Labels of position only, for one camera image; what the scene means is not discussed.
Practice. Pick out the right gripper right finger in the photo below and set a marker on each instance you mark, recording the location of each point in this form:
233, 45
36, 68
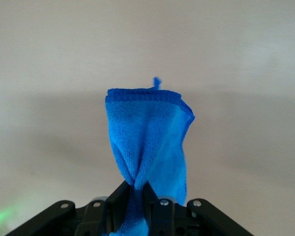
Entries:
186, 221

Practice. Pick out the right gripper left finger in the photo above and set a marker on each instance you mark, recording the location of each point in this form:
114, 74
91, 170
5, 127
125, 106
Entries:
88, 221

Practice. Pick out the blue microfiber towel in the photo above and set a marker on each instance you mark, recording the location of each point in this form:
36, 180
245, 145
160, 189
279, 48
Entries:
147, 127

